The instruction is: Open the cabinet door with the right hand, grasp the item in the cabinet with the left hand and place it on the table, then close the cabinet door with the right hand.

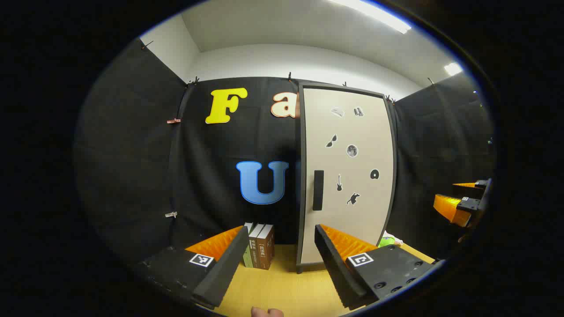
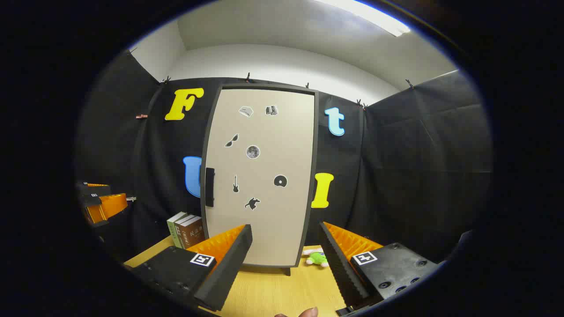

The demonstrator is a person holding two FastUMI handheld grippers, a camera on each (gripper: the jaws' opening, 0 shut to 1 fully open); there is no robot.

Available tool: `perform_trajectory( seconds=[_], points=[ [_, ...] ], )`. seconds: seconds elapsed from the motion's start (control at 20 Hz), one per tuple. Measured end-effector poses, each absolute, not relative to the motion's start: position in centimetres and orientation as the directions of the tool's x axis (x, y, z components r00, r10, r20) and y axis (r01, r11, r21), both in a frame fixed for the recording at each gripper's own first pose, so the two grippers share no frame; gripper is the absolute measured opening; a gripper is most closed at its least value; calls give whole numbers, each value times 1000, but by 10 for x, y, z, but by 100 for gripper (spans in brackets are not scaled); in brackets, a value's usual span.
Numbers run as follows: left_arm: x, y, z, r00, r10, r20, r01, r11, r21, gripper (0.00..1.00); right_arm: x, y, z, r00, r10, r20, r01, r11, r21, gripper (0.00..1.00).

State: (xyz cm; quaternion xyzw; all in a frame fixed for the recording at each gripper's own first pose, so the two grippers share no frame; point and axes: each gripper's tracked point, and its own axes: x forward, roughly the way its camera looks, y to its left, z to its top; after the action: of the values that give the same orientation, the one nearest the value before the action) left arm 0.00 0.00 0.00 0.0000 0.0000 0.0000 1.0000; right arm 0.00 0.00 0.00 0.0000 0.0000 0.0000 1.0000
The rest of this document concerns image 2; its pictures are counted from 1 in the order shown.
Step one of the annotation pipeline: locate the ceiling light panel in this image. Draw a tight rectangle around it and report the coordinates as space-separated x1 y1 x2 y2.
315 0 411 37

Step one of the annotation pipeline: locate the thick brown book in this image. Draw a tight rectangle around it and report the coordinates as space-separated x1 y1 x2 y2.
180 216 206 247

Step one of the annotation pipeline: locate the green plush toy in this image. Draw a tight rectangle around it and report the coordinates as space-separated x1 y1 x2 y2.
302 247 330 268

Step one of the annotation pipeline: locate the thin brown book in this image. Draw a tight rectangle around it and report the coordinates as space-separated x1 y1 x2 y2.
174 214 197 248

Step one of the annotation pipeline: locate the black backdrop cloth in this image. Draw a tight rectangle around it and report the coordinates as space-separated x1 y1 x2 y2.
75 49 493 265

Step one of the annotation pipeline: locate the grey cabinet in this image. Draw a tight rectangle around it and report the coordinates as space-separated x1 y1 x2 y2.
200 83 320 276

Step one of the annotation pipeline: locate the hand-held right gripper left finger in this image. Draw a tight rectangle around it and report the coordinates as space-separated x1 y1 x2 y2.
125 224 253 312

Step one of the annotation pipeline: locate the black door handle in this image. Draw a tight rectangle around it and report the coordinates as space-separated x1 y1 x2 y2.
205 167 215 208

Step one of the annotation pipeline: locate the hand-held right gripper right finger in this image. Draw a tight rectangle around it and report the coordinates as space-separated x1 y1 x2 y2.
318 221 441 314

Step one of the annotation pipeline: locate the beige cabinet door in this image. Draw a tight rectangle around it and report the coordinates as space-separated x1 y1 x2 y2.
204 87 316 267

